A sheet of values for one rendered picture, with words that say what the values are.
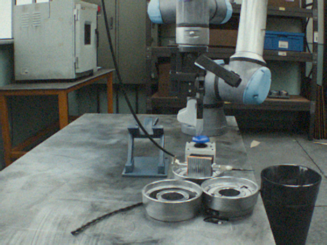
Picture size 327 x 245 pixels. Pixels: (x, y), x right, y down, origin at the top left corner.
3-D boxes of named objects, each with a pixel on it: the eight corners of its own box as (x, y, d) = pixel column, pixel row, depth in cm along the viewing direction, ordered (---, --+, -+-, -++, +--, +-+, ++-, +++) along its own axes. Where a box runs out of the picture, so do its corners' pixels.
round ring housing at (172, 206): (150, 227, 61) (149, 205, 60) (138, 202, 70) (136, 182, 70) (210, 219, 63) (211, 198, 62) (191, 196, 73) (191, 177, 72)
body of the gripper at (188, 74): (171, 94, 93) (171, 45, 90) (207, 95, 92) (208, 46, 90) (169, 100, 86) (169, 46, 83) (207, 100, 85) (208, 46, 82)
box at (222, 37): (247, 49, 397) (247, 14, 389) (199, 48, 402) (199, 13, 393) (243, 48, 438) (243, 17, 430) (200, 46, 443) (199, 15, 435)
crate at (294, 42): (296, 51, 431) (296, 33, 426) (304, 52, 394) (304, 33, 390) (255, 48, 436) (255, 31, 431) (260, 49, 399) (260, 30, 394)
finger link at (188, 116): (177, 136, 91) (177, 97, 89) (202, 136, 91) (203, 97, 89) (176, 139, 88) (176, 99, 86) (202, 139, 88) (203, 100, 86)
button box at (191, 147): (215, 168, 89) (215, 149, 87) (184, 168, 89) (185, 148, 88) (214, 158, 96) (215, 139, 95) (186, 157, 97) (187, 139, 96)
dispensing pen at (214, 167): (254, 178, 74) (174, 170, 79) (256, 158, 73) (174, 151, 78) (253, 181, 72) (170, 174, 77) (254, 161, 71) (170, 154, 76)
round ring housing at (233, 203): (226, 224, 61) (228, 203, 60) (188, 204, 69) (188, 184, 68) (267, 207, 67) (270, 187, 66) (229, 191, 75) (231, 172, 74)
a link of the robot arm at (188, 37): (208, 28, 89) (209, 27, 81) (208, 47, 90) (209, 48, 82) (177, 28, 89) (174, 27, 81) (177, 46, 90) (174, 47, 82)
